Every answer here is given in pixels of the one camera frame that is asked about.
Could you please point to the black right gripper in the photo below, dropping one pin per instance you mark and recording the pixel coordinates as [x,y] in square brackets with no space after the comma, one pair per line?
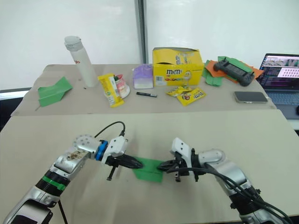
[180,163]

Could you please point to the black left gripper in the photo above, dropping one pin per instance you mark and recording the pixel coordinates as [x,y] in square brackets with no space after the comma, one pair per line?
[116,160]

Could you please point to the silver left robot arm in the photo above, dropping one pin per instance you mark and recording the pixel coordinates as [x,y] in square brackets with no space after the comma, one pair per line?
[70,161]

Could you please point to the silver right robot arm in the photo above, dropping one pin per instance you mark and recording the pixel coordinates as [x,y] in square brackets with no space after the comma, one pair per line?
[224,168]

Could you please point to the green paper sheet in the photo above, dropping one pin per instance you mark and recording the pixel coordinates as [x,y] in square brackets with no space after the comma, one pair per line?
[212,79]
[238,62]

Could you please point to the green folded paper airplane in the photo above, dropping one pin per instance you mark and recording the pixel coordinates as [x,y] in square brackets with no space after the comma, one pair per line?
[52,92]

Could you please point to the black marker pen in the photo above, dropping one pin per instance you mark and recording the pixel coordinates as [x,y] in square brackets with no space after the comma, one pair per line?
[146,94]

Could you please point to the yellow candy bag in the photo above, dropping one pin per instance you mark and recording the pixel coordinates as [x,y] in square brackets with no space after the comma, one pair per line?
[192,96]
[178,91]

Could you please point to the pink white plastic cup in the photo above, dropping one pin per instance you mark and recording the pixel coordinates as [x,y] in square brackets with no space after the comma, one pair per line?
[122,87]

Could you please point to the yellow snack bar package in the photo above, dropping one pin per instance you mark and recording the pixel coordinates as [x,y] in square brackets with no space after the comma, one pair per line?
[108,89]

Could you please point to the purple white tissue box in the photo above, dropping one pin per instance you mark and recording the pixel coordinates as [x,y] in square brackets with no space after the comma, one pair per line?
[143,78]

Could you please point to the beige table cover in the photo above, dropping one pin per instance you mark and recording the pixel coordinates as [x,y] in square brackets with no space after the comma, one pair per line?
[70,102]

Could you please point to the yellow candy carton box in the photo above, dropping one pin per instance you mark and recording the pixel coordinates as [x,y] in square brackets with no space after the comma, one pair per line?
[175,67]

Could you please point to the white tall bottle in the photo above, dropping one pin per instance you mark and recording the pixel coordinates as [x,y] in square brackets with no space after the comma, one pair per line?
[83,67]

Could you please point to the grey smartphone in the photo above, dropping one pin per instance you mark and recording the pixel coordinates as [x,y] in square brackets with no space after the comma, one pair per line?
[251,97]

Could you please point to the dark grey remote controller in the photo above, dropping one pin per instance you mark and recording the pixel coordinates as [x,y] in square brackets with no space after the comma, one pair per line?
[233,70]

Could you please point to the open laptop computer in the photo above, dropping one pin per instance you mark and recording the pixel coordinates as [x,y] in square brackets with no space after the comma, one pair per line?
[282,77]

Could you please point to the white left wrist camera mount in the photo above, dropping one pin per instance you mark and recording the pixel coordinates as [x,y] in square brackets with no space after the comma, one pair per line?
[116,147]

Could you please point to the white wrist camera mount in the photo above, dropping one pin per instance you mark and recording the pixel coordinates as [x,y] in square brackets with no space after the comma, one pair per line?
[116,147]
[181,145]

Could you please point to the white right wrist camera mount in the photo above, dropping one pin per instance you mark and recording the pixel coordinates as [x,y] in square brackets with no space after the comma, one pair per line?
[181,145]

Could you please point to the grey vertical wall post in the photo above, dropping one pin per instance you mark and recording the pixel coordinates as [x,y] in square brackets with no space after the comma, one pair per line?
[141,30]

